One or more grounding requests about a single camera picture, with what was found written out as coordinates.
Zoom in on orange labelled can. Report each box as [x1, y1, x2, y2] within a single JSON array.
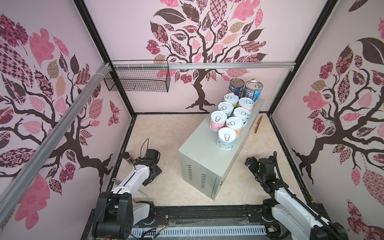
[[226, 117, 244, 137]]

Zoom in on white small can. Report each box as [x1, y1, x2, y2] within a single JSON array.
[[233, 107, 251, 124]]

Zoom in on pink small can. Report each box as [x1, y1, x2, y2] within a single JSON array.
[[210, 111, 228, 132]]

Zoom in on pink labelled can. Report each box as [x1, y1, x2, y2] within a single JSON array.
[[238, 98, 255, 112]]

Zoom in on green labelled small can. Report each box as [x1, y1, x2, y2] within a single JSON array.
[[224, 94, 239, 108]]

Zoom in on large blue labelled can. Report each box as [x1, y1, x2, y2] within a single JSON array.
[[243, 80, 264, 105]]

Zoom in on dark tomato can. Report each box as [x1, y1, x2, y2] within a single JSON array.
[[228, 78, 245, 98]]

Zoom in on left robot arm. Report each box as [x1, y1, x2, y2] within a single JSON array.
[[92, 149, 162, 240]]

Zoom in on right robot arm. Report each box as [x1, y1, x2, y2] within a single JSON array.
[[245, 152, 349, 240]]

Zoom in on grey metal cabinet box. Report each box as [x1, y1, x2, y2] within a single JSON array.
[[178, 99, 265, 200]]

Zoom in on dark spice bottle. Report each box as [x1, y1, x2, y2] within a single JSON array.
[[122, 152, 134, 165]]

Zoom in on wooden handled knife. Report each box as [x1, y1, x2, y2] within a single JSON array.
[[254, 116, 263, 134]]

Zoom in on black base frame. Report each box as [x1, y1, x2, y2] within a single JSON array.
[[80, 203, 341, 240]]

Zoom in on white vented cable duct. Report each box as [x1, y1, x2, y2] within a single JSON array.
[[130, 226, 267, 240]]

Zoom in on black wire basket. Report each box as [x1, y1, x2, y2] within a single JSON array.
[[104, 60, 171, 93]]

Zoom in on aluminium rail back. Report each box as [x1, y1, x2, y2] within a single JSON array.
[[113, 62, 296, 70]]

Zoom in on aluminium rail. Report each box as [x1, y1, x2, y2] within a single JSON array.
[[113, 62, 296, 70], [1, 63, 112, 224]]

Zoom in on aluminium rail left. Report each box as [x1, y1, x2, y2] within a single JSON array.
[[1, 63, 112, 224]]

